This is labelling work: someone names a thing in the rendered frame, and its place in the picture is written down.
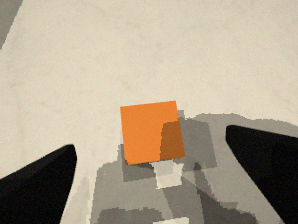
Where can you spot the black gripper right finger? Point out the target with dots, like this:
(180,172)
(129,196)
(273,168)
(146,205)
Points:
(271,161)

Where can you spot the orange block with black square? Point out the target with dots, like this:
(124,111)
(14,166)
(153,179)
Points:
(151,133)

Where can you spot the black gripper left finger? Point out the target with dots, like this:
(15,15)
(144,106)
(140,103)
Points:
(38,192)

